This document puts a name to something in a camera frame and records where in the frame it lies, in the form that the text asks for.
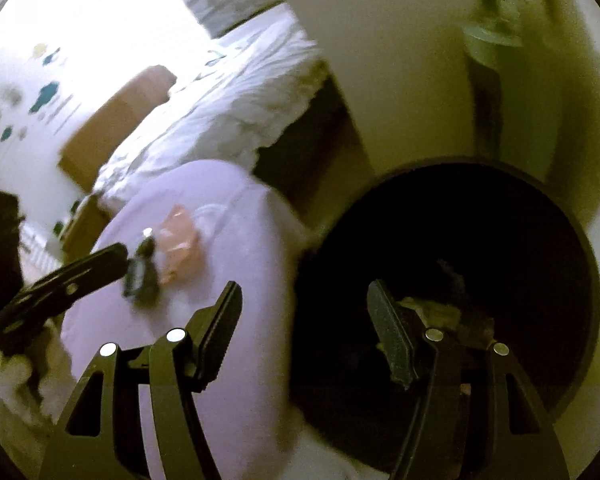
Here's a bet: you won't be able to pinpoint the orange plastic bag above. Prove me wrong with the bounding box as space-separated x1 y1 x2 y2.
156 205 204 285

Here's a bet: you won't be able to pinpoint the black round trash bin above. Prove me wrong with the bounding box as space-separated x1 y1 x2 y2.
290 158 600 479

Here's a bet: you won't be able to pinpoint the white gloved left hand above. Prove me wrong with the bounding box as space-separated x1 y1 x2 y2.
0 321 76 479

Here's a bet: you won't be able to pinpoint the wooden nightstand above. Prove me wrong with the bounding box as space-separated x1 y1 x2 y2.
60 195 111 263

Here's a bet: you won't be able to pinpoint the wooden headboard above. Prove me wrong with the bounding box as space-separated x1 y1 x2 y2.
58 65 176 193

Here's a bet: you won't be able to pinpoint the purple round tablecloth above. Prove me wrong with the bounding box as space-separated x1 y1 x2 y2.
61 160 306 479

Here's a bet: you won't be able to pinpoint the bed with white duvet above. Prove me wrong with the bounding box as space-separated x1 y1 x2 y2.
92 3 327 214

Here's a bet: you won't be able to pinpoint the green air purifier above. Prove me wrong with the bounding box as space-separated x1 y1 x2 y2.
463 0 562 182

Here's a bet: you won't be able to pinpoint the white dresser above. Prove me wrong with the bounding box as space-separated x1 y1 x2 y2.
287 0 545 174

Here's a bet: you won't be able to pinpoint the cloud wall stickers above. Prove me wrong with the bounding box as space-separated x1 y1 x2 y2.
0 44 81 144

